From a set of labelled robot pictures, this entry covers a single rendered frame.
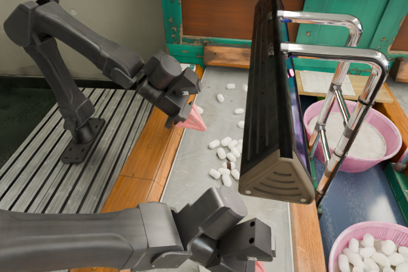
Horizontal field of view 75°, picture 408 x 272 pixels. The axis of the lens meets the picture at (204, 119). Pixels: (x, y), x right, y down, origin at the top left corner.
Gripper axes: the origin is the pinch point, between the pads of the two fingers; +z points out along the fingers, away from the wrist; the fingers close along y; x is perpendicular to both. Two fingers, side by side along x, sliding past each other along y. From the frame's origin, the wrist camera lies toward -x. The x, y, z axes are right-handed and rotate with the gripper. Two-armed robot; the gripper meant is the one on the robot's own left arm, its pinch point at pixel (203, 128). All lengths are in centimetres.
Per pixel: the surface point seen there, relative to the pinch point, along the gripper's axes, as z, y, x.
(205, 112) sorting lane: 3.4, 15.7, 6.9
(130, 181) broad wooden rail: -7.9, -16.6, 13.3
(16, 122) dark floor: -63, 69, 161
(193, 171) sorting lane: 4.2, -8.9, 6.3
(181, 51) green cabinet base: -12.4, 43.6, 11.2
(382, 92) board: 45, 32, -34
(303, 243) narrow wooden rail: 22.1, -24.5, -12.3
